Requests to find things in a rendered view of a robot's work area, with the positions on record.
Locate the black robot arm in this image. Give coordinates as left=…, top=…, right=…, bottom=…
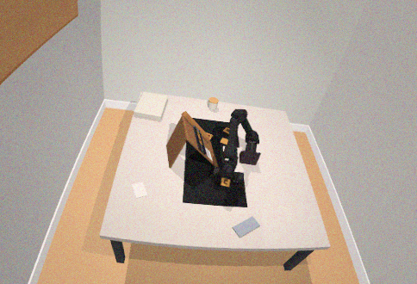
left=221, top=109, right=259, bottom=179

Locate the cream flat block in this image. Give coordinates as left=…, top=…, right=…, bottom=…
left=134, top=92, right=167, bottom=120

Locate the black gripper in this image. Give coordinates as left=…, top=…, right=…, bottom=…
left=213, top=166, right=244, bottom=184

